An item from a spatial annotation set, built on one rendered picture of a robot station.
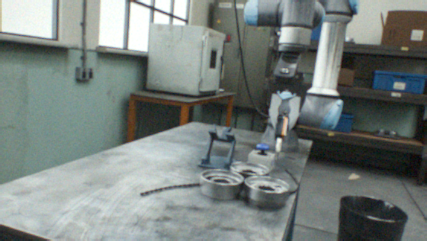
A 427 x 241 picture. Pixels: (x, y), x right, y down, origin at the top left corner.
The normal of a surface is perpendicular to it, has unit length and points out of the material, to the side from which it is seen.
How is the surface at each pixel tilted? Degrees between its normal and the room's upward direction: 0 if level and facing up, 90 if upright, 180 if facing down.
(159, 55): 90
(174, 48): 90
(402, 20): 92
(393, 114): 90
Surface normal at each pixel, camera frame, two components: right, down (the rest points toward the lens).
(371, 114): -0.33, 0.11
